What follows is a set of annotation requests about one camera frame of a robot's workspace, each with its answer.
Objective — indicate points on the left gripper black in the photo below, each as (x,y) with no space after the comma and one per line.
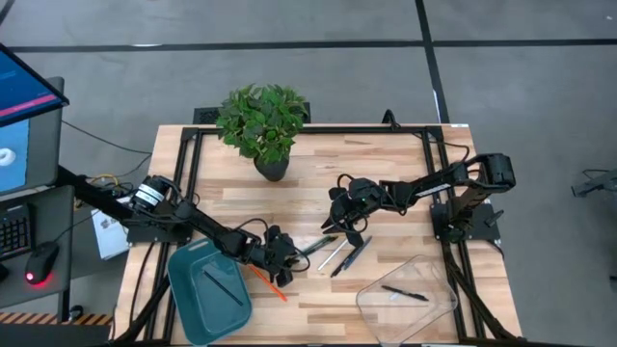
(277,250)

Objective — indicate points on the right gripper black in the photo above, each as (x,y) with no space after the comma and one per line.
(361,202)

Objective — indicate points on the dark pen with clear barrel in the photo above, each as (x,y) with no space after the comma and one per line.
(328,241)

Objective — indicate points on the blue pen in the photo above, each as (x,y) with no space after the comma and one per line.
(364,245)

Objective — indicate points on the thin black pencil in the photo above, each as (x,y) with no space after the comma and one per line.
(222,287)

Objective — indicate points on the matte black pen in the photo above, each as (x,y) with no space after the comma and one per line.
(405,293)

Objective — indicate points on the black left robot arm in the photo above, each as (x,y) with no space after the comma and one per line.
(207,229)

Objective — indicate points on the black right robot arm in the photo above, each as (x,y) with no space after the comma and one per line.
(434,185)

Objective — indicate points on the orange pencil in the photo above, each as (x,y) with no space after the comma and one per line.
(281,295)

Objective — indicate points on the teal plastic bin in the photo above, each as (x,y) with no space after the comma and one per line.
(193,308)

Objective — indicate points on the clear plastic bin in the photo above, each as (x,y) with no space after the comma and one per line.
(434,318)

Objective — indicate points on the green plant in black pot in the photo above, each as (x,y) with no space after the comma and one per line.
(262,125)

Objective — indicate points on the white booklet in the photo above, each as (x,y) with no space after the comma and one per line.
(108,241)

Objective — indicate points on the dark computer desk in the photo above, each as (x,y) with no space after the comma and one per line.
(53,217)

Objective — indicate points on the black computer mouse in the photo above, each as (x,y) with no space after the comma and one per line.
(41,260)

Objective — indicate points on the yellow black hazard strip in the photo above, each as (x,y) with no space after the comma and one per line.
(48,319)

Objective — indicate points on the grey-framed computer monitor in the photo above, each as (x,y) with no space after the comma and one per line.
(43,154)

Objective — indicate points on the black keyboard with coloured lights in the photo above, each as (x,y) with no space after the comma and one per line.
(14,233)

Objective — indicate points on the black tilted computer monitor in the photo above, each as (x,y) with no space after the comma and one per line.
(24,91)

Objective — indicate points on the black aluminium table frame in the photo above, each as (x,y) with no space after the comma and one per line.
(337,130)

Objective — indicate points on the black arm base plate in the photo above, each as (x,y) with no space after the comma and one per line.
(159,236)
(482,221)

